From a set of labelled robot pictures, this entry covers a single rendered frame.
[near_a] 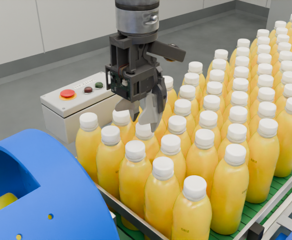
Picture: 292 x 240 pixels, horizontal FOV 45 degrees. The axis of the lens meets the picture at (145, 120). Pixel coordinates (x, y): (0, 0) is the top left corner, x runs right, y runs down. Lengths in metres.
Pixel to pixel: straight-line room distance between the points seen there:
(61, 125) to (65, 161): 0.39
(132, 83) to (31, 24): 3.01
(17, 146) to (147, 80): 0.26
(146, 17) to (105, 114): 0.40
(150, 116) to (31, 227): 0.33
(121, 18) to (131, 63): 0.08
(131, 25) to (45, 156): 0.25
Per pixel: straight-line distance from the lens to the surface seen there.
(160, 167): 0.65
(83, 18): 3.84
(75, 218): 0.48
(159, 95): 0.67
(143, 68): 0.64
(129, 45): 0.61
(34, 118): 2.93
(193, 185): 0.62
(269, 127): 0.79
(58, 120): 0.89
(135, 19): 0.60
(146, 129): 0.74
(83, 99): 0.89
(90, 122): 0.78
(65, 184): 0.48
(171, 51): 0.69
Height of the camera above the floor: 1.54
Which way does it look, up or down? 34 degrees down
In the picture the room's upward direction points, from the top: straight up
